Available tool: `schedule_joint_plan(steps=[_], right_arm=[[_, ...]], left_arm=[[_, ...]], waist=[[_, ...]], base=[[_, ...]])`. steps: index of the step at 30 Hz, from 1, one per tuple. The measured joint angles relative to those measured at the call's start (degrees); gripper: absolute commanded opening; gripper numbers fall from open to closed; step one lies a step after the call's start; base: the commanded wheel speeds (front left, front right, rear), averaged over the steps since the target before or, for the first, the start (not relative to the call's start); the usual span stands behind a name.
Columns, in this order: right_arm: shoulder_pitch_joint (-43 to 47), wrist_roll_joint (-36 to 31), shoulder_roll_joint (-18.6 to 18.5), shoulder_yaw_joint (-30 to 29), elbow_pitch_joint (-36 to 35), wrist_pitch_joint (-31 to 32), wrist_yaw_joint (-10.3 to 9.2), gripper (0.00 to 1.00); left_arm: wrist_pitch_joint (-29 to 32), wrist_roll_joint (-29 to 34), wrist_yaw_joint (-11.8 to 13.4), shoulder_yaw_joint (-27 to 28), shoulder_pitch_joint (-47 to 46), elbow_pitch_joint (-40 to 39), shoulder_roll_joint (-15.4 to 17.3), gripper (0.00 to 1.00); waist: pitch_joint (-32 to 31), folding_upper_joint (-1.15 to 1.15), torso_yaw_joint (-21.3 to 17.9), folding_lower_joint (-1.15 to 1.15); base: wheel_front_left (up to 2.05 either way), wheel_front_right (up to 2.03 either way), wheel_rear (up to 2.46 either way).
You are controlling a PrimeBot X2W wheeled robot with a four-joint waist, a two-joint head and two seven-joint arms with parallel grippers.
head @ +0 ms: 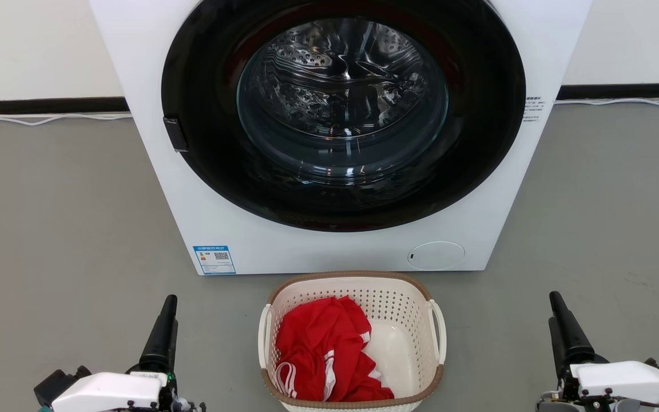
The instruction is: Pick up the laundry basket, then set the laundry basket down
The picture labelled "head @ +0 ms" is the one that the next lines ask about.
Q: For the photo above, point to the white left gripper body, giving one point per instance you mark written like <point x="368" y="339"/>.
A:
<point x="112" y="392"/>

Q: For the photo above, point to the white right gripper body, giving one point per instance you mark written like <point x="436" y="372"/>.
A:
<point x="627" y="380"/>

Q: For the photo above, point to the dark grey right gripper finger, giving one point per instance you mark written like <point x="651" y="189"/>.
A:
<point x="556" y="349"/>
<point x="572" y="337"/>

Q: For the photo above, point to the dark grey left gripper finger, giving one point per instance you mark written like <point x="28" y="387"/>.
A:
<point x="174" y="343"/>
<point x="159" y="343"/>

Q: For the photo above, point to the white perforated laundry basket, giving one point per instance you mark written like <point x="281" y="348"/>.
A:
<point x="398" y="297"/>

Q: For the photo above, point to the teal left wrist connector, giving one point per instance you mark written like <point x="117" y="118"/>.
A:
<point x="42" y="408"/>

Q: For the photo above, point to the blue energy label sticker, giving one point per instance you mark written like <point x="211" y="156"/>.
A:
<point x="214" y="260"/>

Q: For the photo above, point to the white front-load washing machine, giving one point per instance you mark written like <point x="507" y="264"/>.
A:
<point x="203" y="229"/>

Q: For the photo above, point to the red garment with white stripes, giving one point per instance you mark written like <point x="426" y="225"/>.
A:
<point x="318" y="343"/>

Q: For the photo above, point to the round white filter cover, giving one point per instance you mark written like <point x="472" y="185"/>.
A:
<point x="436" y="256"/>

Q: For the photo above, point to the small text sticker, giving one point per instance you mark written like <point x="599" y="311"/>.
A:
<point x="534" y="110"/>

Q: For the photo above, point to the black baseboard strip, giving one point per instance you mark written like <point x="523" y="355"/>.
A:
<point x="43" y="105"/>
<point x="627" y="91"/>

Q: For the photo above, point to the black round washer door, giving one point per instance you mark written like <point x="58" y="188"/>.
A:
<point x="203" y="86"/>

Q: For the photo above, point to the steel washer drum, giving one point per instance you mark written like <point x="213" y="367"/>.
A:
<point x="341" y="74"/>

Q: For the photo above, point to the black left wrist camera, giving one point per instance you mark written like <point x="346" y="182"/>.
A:
<point x="55" y="384"/>

